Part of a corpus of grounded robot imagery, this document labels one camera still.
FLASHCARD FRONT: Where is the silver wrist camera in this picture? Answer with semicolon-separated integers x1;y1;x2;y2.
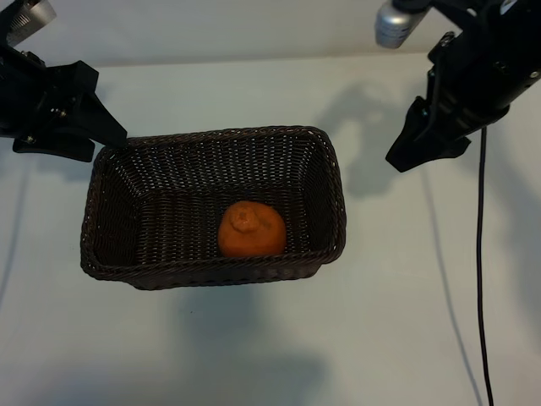
374;0;429;49
0;0;57;47

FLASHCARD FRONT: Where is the orange with knobby top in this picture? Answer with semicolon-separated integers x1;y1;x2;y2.
217;200;288;258

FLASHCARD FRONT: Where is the black right hanging cable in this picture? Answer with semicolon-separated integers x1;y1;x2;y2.
475;125;495;406

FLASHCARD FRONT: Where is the dark brown wicker basket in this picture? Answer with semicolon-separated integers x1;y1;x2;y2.
79;124;347;292

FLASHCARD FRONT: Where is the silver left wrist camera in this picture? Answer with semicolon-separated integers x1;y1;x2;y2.
0;0;57;47

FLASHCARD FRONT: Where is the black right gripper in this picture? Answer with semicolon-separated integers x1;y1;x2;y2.
385;0;541;173

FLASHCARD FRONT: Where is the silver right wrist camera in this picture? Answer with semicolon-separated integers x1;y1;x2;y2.
374;0;429;49

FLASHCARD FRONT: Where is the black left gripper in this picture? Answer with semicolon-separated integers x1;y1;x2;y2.
0;44;128;162

